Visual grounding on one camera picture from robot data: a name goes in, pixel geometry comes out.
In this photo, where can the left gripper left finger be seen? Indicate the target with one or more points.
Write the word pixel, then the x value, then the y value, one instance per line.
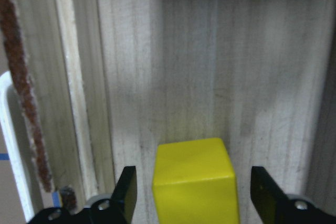
pixel 117 208

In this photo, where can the brown paper table cover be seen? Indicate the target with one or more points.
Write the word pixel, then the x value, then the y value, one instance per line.
pixel 11 209

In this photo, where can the white drawer handle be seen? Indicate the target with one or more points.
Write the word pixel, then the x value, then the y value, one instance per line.
pixel 7 126

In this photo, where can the light wooden drawer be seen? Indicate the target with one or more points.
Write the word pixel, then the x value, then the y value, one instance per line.
pixel 102 83

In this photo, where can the yellow block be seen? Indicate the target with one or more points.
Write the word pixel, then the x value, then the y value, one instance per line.
pixel 194 182

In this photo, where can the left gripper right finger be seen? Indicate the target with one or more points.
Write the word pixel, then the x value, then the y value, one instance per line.
pixel 274 206

